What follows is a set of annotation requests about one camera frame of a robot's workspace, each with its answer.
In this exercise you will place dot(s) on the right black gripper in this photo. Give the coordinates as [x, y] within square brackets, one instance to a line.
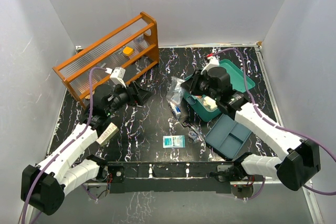
[191, 85]

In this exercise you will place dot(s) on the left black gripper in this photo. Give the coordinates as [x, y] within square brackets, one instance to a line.
[136, 95]

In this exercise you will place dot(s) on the clear zip bag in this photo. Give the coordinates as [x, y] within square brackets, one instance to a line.
[176, 92]

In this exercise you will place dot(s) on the teal medicine box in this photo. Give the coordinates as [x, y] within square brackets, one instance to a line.
[205, 113]

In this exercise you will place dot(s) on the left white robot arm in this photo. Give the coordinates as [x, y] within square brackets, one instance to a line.
[45, 185]

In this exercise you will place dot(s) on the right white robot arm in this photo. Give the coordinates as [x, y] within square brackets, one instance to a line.
[297, 158]

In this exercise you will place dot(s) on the cream medicine carton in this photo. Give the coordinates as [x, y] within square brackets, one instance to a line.
[108, 134]

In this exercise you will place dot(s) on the white blue bandage roll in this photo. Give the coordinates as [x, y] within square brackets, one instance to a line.
[175, 110]

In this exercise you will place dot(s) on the yellow-orange small block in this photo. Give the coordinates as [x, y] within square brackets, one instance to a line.
[128, 51]

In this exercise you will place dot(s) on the orange wooden shelf rack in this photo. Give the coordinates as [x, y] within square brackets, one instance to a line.
[139, 33]

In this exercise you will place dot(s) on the small tape roll bag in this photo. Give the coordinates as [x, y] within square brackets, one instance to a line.
[194, 136]

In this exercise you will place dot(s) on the teal white sachet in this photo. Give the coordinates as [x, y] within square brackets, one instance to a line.
[174, 141]

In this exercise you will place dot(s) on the blue-grey divider tray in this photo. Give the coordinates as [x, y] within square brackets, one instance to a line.
[227, 137]

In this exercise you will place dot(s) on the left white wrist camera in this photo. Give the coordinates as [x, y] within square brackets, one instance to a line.
[116, 75]

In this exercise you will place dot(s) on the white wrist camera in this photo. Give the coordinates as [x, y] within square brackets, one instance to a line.
[116, 75]
[211, 62]

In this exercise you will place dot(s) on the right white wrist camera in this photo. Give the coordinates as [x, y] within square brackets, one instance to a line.
[211, 62]

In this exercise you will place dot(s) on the black handled scissors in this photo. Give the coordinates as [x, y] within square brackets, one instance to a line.
[192, 128]

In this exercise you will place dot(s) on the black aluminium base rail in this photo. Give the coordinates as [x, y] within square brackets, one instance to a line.
[127, 177]

